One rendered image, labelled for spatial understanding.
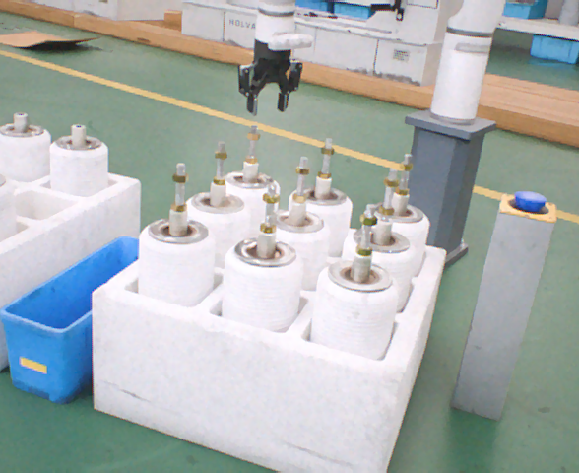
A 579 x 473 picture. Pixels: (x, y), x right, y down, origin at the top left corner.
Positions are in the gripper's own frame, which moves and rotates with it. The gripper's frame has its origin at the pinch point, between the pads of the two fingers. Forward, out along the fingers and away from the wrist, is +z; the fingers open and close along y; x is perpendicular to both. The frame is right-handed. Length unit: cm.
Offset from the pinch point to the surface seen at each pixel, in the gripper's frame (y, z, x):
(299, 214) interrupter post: 23, -6, 48
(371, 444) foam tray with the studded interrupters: 29, 9, 75
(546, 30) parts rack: -372, 64, -213
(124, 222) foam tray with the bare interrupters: 35.3, 12.6, 12.6
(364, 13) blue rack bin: -316, 88, -358
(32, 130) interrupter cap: 46.1, 0.0, -2.8
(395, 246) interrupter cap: 16, -6, 59
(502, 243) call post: 3, -7, 66
